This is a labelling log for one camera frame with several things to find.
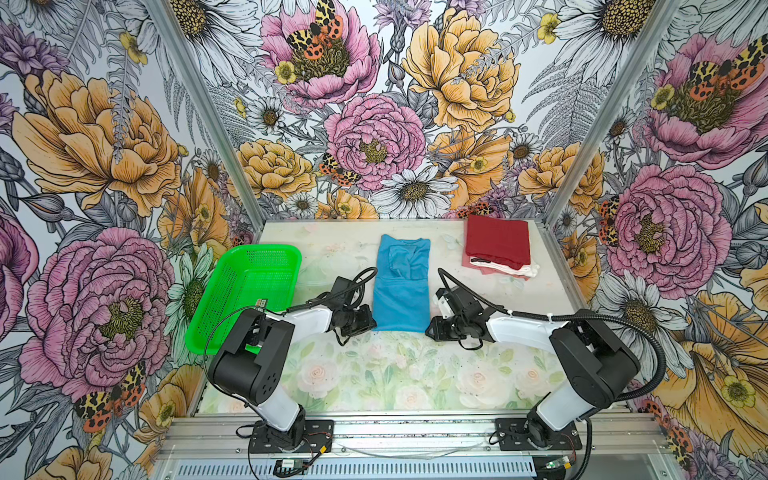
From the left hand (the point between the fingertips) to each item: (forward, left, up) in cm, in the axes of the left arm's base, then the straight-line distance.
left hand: (373, 332), depth 92 cm
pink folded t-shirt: (+26, -32, 0) cm, 42 cm away
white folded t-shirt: (+21, -53, +2) cm, 57 cm away
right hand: (-3, -18, 0) cm, 18 cm away
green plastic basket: (+21, +44, -1) cm, 49 cm away
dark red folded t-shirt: (+33, -48, +3) cm, 58 cm away
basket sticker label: (+11, +36, 0) cm, 38 cm away
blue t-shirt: (+13, -9, +1) cm, 16 cm away
